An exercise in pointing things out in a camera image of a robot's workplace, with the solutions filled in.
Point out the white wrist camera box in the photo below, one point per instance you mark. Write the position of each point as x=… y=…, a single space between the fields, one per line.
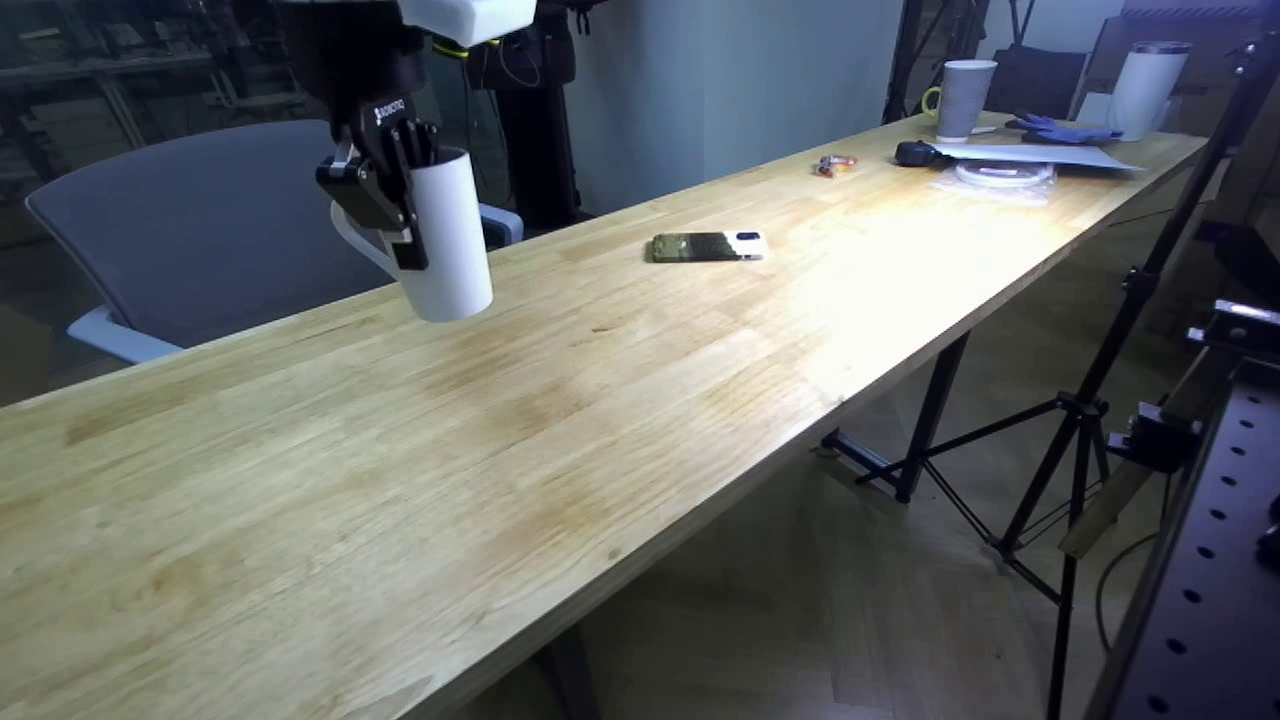
x=471 y=21

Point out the black perforated breadboard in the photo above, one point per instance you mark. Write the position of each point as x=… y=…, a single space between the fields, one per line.
x=1202 y=637

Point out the black standing post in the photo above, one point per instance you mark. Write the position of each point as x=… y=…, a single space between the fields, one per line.
x=531 y=72

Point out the black computer mouse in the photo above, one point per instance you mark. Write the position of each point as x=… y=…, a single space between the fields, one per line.
x=919 y=152

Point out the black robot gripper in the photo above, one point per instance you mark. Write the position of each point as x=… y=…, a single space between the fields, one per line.
x=368 y=173

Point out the white paper cup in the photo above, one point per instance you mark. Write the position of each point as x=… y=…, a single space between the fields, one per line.
x=956 y=96

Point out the white paper towel roll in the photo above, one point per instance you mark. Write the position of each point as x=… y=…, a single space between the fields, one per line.
x=1140 y=89

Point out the white ceramic mug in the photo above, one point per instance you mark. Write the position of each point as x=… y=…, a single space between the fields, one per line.
x=459 y=282

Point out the grey office chair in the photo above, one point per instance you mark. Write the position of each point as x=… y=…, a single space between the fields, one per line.
x=201 y=239

